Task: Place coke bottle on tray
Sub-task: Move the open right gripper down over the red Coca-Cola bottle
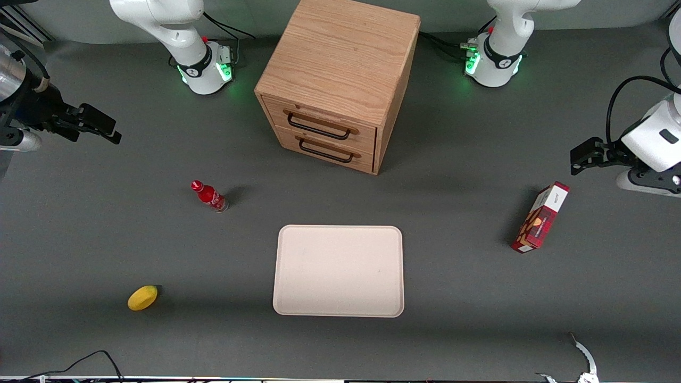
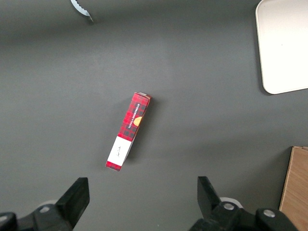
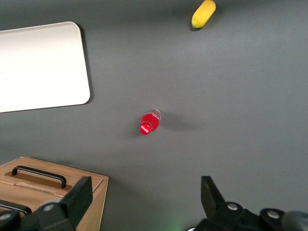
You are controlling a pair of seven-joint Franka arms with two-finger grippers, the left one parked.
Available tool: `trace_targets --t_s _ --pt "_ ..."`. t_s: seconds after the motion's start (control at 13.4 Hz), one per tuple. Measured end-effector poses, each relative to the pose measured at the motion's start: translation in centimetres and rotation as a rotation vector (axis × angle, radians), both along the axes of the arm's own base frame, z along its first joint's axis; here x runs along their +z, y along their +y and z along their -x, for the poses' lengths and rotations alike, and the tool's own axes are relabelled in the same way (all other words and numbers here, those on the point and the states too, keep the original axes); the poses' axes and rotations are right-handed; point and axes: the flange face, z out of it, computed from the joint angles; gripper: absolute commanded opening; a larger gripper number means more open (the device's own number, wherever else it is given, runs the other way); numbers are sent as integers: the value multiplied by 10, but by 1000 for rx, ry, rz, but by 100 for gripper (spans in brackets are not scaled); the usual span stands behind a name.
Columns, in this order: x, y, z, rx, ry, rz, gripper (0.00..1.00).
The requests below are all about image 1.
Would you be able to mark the beige rectangular tray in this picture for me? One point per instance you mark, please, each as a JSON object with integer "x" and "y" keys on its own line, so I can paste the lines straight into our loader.
{"x": 339, "y": 271}

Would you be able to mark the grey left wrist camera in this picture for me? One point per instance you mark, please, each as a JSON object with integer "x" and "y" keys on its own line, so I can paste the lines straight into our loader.
{"x": 646, "y": 183}

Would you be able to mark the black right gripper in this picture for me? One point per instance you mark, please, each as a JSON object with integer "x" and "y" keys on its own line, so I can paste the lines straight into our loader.
{"x": 43, "y": 110}

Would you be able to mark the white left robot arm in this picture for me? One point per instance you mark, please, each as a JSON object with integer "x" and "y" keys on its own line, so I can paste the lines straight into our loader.
{"x": 500, "y": 48}

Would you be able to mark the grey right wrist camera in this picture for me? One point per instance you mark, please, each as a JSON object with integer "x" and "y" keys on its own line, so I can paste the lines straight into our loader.
{"x": 21, "y": 141}

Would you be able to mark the red coke bottle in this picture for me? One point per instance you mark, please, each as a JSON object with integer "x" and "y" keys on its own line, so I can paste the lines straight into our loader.
{"x": 210, "y": 196}

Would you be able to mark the wooden drawer cabinet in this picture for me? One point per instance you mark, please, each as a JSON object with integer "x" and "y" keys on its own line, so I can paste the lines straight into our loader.
{"x": 340, "y": 58}

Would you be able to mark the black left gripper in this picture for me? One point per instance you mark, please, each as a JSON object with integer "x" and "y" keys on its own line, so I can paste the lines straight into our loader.
{"x": 609, "y": 151}

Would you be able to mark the yellow mango fruit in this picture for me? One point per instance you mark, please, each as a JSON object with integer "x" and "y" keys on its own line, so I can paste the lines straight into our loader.
{"x": 142, "y": 298}

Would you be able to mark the aluminium frame rail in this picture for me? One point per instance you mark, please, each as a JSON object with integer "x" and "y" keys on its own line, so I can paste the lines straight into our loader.
{"x": 24, "y": 24}

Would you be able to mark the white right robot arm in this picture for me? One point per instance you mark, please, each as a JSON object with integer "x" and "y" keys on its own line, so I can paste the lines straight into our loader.
{"x": 181, "y": 32}

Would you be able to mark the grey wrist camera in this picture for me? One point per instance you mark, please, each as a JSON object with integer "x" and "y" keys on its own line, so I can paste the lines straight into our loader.
{"x": 646, "y": 183}
{"x": 21, "y": 141}

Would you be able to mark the silver metal clamp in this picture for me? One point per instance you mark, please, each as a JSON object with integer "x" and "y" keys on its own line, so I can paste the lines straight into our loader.
{"x": 584, "y": 357}

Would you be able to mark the red cookie box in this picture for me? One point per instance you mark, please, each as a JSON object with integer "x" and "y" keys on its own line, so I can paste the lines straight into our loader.
{"x": 541, "y": 217}

